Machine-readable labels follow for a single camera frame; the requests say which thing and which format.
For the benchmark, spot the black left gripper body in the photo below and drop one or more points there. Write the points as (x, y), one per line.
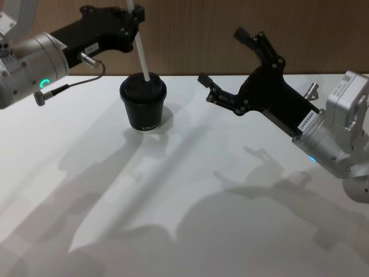
(95, 34)

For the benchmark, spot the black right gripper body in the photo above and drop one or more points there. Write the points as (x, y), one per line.
(268, 92)

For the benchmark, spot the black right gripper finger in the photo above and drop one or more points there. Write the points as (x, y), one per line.
(223, 96)
(265, 49)

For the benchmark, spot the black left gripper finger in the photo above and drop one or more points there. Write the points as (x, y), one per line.
(133, 34)
(109, 9)

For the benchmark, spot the white drinking straw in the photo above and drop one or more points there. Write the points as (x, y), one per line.
(143, 57)

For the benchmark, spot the black cup lid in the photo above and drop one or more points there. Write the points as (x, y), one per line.
(138, 90)

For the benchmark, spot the black paper cup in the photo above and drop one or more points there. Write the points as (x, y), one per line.
(144, 115)

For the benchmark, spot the white table cloth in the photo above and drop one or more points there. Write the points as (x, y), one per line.
(173, 202)

